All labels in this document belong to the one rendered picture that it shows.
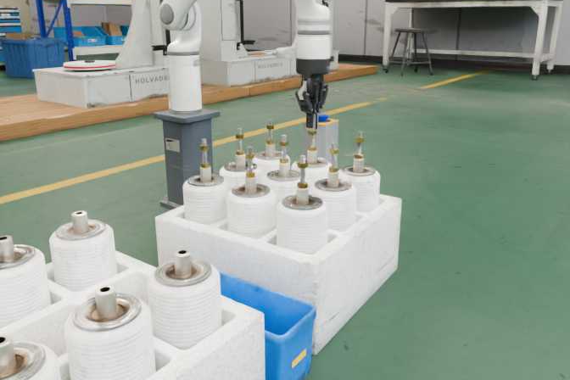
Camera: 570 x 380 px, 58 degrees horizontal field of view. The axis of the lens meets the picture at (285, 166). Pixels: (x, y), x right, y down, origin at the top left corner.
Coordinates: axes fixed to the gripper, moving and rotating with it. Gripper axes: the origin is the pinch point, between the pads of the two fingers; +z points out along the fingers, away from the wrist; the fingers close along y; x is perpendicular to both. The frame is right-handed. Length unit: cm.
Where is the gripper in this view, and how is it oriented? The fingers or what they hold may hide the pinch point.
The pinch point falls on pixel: (311, 121)
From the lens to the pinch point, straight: 116.5
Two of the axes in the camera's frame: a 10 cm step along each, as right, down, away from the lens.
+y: 4.8, -2.5, 8.4
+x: -8.8, -1.4, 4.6
